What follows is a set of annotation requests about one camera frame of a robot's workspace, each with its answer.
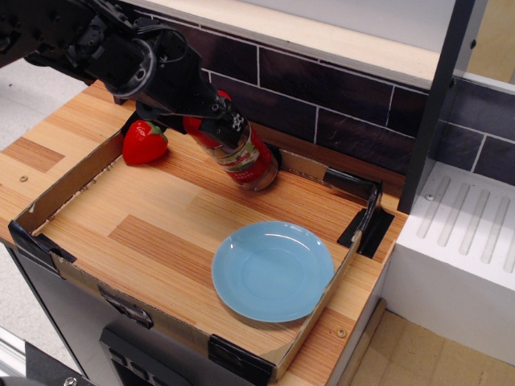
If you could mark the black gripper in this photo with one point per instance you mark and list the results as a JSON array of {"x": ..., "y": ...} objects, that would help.
[{"x": 177, "y": 88}]

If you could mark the red-capped basil spice bottle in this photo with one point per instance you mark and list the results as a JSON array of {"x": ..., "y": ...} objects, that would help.
[{"x": 252, "y": 165}]

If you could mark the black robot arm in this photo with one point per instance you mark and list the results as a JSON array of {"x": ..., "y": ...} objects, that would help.
[{"x": 137, "y": 59}]

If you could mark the cardboard fence with black tape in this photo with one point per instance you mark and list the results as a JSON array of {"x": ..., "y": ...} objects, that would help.
[{"x": 149, "y": 233}]

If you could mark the red toy strawberry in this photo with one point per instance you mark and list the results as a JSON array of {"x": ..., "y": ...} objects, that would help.
[{"x": 144, "y": 142}]

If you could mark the light blue plate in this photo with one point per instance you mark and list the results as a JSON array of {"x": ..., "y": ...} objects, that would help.
[{"x": 272, "y": 271}]

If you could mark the black oven control panel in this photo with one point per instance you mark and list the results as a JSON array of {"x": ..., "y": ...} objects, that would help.
[{"x": 134, "y": 366}]

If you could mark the white toy sink drainboard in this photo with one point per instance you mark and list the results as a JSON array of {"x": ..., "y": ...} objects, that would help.
[{"x": 452, "y": 268}]

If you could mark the dark grey shelf frame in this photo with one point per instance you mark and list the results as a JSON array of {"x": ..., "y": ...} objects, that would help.
[{"x": 344, "y": 94}]

